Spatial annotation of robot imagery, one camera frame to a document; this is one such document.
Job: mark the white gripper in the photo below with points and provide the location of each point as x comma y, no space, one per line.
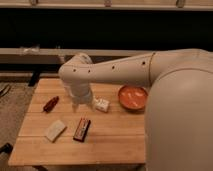
81,94

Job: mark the white sponge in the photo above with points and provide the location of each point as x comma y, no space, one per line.
54,130

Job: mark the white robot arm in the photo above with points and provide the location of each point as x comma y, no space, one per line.
179,109

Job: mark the orange ceramic bowl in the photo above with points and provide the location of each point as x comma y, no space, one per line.
132,98

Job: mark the white box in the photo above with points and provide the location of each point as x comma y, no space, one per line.
101,104

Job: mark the red chocolate bar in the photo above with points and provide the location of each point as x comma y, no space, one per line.
81,130

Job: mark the dark red screwdriver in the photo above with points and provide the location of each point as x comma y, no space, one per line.
50,104

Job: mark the wooden table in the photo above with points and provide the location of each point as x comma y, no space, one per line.
115,137

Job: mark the black object on floor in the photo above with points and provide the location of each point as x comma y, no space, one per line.
6,148

